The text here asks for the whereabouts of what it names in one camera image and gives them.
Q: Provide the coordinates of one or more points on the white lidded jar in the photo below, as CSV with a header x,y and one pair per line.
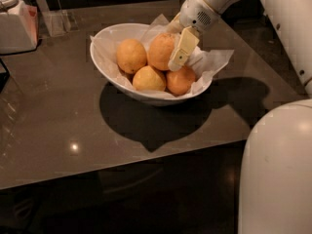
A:
x,y
18,27

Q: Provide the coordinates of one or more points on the front yellow orange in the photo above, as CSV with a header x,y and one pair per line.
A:
x,y
149,78

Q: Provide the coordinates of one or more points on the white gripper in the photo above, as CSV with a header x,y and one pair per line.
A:
x,y
197,13

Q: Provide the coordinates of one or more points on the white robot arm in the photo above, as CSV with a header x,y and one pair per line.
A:
x,y
275,194

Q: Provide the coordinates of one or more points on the white ceramic bowl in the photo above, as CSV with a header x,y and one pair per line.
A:
x,y
107,64

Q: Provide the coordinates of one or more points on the white paper liner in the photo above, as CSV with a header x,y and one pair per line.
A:
x,y
211,60

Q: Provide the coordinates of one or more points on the clear acrylic sign holder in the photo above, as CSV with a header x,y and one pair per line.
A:
x,y
57,22

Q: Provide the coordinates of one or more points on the black object at left edge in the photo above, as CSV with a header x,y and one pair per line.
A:
x,y
4,75

